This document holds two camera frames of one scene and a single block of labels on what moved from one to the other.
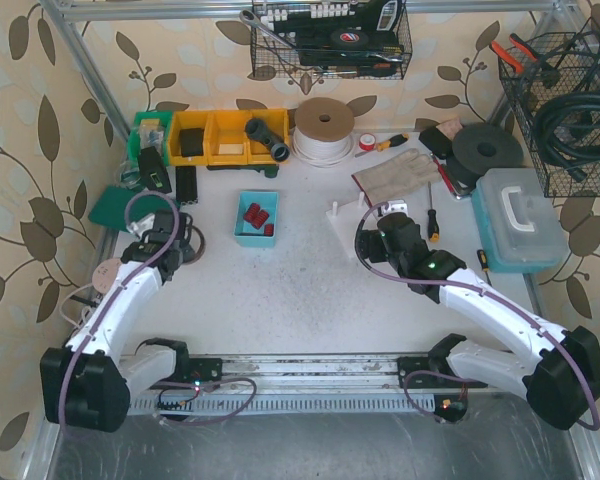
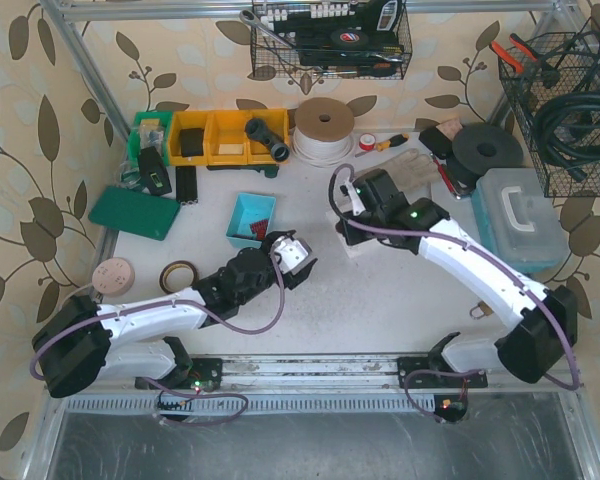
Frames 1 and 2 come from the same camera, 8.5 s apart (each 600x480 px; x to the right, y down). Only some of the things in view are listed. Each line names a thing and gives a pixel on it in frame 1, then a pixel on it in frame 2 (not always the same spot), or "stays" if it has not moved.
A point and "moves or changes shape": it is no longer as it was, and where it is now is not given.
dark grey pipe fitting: [257, 129] stays
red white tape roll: [367, 141] stays
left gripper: [165, 223] -> [284, 270]
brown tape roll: [201, 248] -> [176, 276]
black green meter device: [153, 172] stays
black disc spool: [482, 148] stays
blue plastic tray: [256, 219] moves or changes shape
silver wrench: [251, 19] stays
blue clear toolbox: [519, 227] stays
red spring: [255, 216] -> [259, 229]
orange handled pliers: [521, 46] stays
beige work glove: [393, 180] stays
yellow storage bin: [228, 137] stays
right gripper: [393, 223] -> [350, 230]
